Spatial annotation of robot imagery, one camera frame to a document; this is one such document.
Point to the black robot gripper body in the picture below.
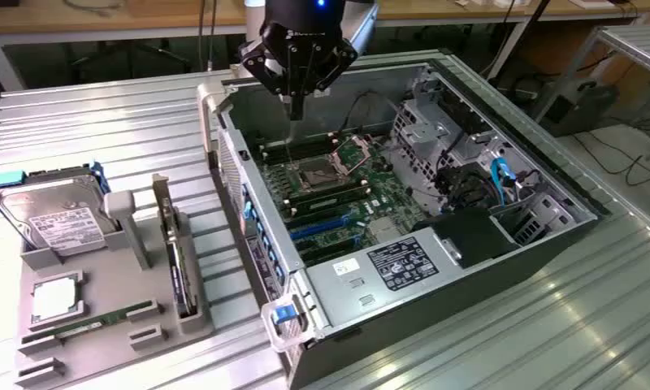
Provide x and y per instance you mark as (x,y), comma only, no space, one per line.
(302,20)

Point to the black graphics card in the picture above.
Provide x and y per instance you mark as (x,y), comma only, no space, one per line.
(181,276)

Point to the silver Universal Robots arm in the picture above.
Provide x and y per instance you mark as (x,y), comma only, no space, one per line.
(365,24)

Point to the black RAM slot bank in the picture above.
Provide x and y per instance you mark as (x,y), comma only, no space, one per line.
(297,148)
(325,203)

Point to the metal socket cover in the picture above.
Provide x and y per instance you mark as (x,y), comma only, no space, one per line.
(351,152)

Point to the metal drive cage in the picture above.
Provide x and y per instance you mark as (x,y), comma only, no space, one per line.
(417,134)

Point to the black chair base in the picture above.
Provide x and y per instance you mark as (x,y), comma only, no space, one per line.
(129,48)

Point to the wooden desk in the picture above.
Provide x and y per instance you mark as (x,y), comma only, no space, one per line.
(140,16)

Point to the CPU socket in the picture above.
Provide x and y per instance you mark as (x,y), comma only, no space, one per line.
(319,174)

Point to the green motherboard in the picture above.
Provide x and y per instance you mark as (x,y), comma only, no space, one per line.
(378,191)

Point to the blue expansion slot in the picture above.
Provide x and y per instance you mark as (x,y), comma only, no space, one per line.
(314,229)

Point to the silver chipset heatsink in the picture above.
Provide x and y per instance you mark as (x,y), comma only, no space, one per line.
(385,227)

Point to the black box on floor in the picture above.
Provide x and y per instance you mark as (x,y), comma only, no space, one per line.
(585,105)

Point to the black plastic air shroud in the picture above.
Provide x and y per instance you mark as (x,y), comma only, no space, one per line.
(465,235)

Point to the hard disk with blue carrier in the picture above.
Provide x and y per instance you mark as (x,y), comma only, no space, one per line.
(48,203)

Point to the metal disk bay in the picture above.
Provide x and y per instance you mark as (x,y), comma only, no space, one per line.
(553,211)

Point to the silver power supply unit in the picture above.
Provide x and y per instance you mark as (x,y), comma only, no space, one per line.
(346,300)

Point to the blue case latch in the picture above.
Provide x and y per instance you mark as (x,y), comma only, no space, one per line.
(281,315)

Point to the open dark PC case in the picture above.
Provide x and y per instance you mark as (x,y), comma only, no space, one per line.
(465,292)

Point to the grey parts rack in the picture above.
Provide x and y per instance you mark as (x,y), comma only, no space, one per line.
(113,292)

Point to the silver CPU chip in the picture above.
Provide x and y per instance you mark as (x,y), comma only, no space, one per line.
(53,298)

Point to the green RAM stick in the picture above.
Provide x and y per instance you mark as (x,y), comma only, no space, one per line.
(86,324)

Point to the metal slat table frame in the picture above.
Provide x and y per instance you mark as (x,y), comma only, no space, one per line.
(639,44)

